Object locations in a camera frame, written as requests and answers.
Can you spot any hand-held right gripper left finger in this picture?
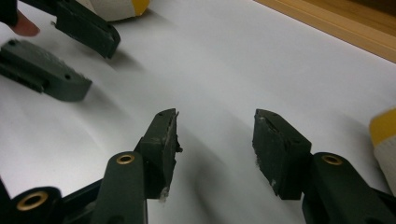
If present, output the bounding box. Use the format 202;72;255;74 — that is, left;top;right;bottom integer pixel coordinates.
134;107;183;201

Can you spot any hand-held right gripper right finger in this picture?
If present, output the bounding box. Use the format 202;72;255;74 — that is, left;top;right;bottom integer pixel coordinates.
251;108;313;201

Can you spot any white sneaker with yellow heel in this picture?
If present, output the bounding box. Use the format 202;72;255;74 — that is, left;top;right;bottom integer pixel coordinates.
77;0;151;22
368;106;396;198

